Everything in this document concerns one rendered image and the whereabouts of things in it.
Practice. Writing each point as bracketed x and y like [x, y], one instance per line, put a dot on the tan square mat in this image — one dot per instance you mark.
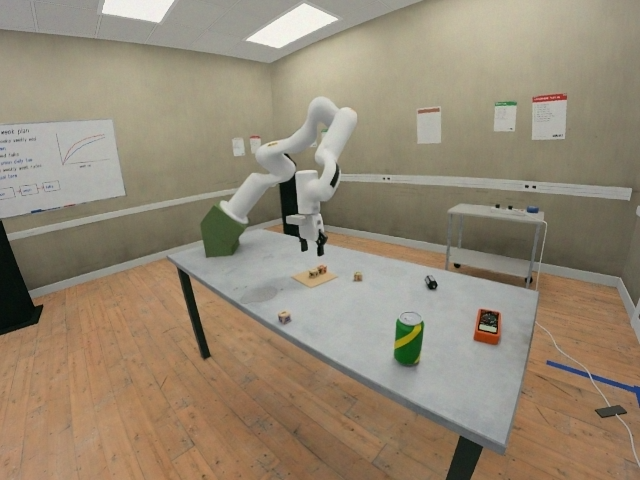
[313, 282]

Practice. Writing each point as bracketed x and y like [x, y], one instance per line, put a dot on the green soda can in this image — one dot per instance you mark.
[408, 338]

